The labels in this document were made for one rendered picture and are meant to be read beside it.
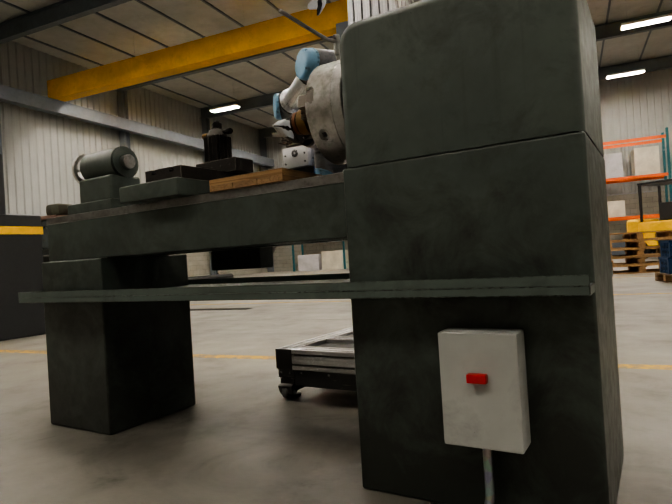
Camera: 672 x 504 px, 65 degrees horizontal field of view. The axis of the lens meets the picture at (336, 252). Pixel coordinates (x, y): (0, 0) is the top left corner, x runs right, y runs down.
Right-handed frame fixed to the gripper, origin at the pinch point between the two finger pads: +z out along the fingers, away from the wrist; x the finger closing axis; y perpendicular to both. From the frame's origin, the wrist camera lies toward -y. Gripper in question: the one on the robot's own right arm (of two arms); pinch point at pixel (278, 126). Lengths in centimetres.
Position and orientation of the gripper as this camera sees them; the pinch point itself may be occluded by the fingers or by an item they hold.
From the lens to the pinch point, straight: 183.7
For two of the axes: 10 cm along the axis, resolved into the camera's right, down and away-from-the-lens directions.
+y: -8.4, 0.6, 5.4
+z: -5.4, 0.3, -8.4
